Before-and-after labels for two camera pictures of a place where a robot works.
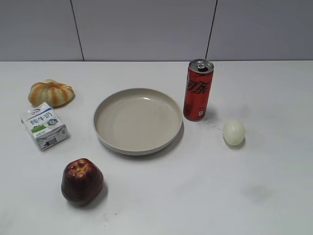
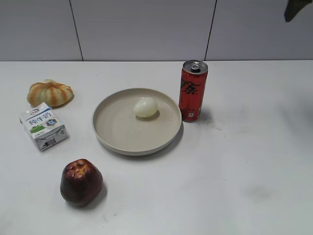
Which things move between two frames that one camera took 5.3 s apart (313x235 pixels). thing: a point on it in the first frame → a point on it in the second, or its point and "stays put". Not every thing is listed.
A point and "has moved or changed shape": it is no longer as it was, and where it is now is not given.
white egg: (234, 133) → (145, 106)
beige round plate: (136, 121) stays put
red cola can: (197, 87) has moved or changed shape
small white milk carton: (44, 126) stays put
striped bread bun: (55, 94) stays put
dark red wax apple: (82, 180) stays put
